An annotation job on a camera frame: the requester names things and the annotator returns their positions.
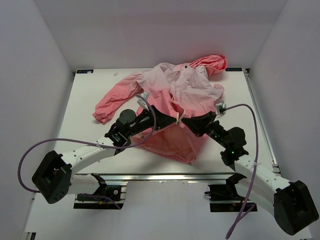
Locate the pink hooded jacket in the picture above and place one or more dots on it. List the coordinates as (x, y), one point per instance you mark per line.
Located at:
(179, 91)

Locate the blue label sticker left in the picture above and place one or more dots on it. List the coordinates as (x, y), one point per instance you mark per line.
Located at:
(84, 71)

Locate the wrist white camera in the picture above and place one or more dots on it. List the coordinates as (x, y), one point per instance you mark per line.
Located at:
(142, 99)
(221, 108)

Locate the blue label sticker right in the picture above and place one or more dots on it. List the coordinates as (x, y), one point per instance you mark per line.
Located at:
(233, 69)

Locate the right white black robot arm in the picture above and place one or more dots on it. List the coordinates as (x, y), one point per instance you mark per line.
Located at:
(290, 203)

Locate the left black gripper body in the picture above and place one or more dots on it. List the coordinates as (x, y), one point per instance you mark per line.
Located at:
(146, 121)

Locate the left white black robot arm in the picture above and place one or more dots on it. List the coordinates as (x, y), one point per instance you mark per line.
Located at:
(57, 175)

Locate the blue label sticker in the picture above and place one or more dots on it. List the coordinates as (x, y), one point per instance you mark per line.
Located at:
(84, 71)
(233, 69)

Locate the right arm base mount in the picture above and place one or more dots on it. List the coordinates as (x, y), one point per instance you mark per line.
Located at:
(223, 198)

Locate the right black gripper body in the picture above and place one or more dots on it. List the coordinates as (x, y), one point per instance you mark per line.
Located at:
(216, 132)

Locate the aluminium table front rail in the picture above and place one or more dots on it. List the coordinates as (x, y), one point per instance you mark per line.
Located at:
(167, 177)

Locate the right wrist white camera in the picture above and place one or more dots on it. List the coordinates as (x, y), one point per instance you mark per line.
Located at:
(221, 108)

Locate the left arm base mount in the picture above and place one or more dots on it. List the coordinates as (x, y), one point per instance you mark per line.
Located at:
(100, 195)

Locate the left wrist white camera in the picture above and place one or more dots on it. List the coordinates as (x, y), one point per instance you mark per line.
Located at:
(142, 99)

